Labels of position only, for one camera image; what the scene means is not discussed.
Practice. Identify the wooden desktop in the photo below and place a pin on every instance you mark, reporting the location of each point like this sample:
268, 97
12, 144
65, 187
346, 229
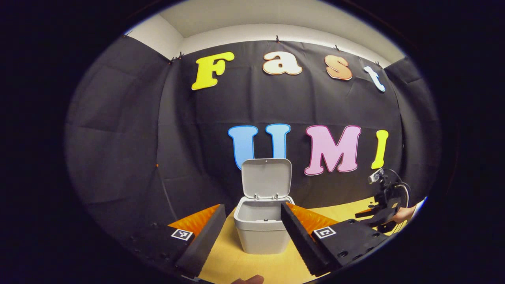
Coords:
236, 264

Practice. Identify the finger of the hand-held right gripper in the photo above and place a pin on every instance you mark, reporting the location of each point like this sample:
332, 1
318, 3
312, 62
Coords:
378, 217

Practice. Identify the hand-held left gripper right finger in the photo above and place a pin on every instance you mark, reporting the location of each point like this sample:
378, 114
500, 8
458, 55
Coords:
302, 240

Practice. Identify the black backdrop cloth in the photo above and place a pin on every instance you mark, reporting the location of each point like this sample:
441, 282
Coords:
158, 138

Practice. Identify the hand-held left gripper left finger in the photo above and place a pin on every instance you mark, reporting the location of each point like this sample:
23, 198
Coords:
203, 244

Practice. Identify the white desktop garbage bin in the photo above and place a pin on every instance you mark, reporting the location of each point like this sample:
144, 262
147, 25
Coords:
260, 236

